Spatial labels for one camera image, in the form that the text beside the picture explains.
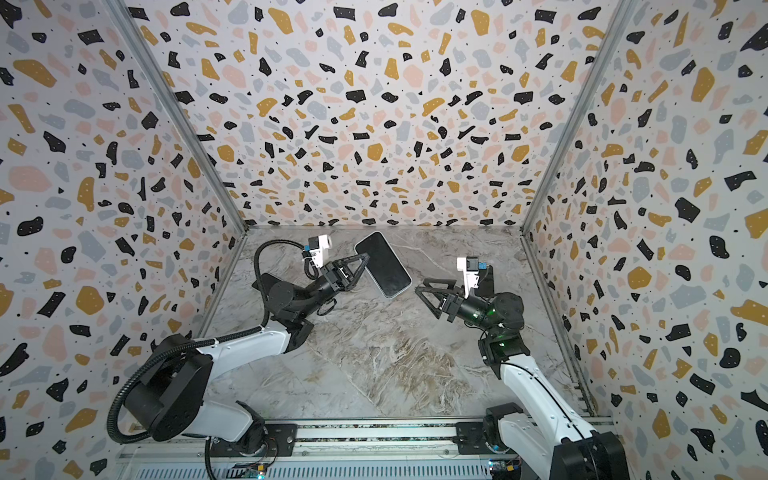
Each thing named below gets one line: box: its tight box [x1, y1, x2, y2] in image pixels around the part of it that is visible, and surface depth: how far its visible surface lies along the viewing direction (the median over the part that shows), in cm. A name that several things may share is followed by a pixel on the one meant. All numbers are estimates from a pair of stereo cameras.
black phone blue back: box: [356, 232, 412, 296], surface depth 69 cm
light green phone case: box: [354, 230, 413, 299], surface depth 69 cm
